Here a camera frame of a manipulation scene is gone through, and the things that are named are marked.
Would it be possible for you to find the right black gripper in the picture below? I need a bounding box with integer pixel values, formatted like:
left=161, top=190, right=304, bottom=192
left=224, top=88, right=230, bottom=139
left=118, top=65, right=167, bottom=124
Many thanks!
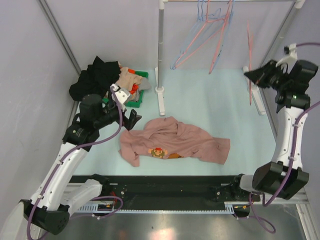
left=244, top=59, right=291, bottom=92

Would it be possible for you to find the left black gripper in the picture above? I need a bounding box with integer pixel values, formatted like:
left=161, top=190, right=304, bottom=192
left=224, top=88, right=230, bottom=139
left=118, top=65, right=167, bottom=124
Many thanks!
left=94, top=89, right=141, bottom=130

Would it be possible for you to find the pink hanger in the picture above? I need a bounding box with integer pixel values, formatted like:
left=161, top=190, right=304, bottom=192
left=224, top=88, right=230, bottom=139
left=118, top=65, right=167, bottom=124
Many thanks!
left=247, top=21, right=253, bottom=106
left=208, top=0, right=233, bottom=75
left=170, top=0, right=235, bottom=73

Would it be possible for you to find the pink t shirt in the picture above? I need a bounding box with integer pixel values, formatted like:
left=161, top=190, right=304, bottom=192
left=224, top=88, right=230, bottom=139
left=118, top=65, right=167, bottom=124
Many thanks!
left=119, top=116, right=231, bottom=167

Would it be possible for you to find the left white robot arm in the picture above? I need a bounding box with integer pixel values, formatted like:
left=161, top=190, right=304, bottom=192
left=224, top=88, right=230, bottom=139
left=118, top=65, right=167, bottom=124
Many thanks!
left=21, top=89, right=141, bottom=240

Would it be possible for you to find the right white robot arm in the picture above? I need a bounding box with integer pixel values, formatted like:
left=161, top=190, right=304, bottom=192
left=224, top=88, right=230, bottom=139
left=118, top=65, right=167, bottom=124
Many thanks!
left=230, top=60, right=319, bottom=201

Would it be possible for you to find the blue hanger right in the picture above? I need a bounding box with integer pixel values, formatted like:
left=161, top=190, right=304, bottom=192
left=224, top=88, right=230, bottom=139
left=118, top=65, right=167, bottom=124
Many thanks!
left=209, top=0, right=235, bottom=73

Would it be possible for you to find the blue hanger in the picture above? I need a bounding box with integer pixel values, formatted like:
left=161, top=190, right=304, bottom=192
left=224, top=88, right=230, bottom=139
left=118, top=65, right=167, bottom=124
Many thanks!
left=170, top=0, right=225, bottom=70
left=209, top=0, right=235, bottom=73

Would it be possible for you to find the blue hanger left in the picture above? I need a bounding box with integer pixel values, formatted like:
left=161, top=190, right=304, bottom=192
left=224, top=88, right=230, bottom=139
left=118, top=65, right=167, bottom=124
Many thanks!
left=170, top=0, right=225, bottom=70

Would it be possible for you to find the green plastic bin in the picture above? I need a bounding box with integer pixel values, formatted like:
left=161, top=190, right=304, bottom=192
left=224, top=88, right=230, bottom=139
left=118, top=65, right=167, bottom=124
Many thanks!
left=103, top=67, right=151, bottom=108

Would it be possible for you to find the grey garment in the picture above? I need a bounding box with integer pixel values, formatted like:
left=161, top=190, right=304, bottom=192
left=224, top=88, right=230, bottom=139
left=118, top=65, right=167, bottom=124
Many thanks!
left=130, top=77, right=151, bottom=102

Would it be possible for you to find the beige garment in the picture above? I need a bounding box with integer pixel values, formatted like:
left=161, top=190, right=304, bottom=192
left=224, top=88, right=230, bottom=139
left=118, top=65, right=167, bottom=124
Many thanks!
left=106, top=67, right=143, bottom=92

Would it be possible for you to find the orange garment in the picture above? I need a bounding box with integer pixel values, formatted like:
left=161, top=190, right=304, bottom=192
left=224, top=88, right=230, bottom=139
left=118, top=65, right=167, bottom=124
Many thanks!
left=128, top=68, right=139, bottom=95

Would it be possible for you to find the black garment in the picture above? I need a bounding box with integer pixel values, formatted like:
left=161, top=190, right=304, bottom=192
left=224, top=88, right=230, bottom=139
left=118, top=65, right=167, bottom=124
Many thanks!
left=69, top=56, right=121, bottom=102

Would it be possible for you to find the white clothes rack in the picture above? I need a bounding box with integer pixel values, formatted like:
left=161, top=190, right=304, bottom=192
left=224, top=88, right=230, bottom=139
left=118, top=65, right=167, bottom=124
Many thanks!
left=154, top=0, right=305, bottom=117

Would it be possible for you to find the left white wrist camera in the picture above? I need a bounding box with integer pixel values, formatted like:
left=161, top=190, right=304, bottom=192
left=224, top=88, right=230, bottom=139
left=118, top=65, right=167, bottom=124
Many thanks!
left=110, top=83, right=131, bottom=112

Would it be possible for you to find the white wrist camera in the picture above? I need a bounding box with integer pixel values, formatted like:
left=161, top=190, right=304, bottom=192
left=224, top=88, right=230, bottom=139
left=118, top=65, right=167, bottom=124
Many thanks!
left=275, top=43, right=298, bottom=67
left=110, top=83, right=131, bottom=112

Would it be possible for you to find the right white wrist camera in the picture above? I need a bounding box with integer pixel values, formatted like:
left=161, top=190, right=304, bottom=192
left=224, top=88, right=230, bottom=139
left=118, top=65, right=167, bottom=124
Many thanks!
left=275, top=43, right=298, bottom=67

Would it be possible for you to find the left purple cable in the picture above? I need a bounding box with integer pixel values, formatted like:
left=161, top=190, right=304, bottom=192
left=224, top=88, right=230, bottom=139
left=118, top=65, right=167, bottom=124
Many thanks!
left=26, top=89, right=124, bottom=240

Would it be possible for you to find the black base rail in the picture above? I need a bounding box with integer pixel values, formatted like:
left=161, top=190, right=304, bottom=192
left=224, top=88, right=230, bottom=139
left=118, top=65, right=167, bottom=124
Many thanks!
left=69, top=174, right=261, bottom=217

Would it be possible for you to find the white cable duct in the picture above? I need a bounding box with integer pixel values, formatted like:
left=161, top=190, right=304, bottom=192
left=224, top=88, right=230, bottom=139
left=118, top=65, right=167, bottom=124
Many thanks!
left=76, top=203, right=235, bottom=215

